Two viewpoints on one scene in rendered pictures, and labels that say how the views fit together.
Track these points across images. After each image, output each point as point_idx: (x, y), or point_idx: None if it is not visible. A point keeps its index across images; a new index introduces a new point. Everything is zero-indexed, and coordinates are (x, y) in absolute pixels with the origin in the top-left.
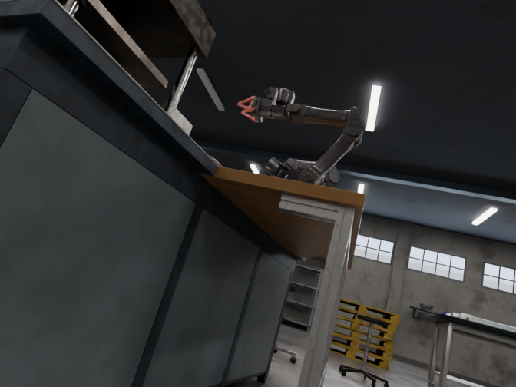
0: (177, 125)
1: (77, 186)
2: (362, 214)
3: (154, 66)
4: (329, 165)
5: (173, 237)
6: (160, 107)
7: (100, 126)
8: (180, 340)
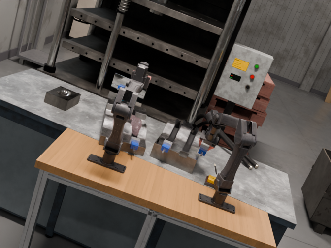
0: (29, 111)
1: (3, 135)
2: (49, 172)
3: (203, 22)
4: (111, 134)
5: None
6: (17, 106)
7: (5, 115)
8: (79, 216)
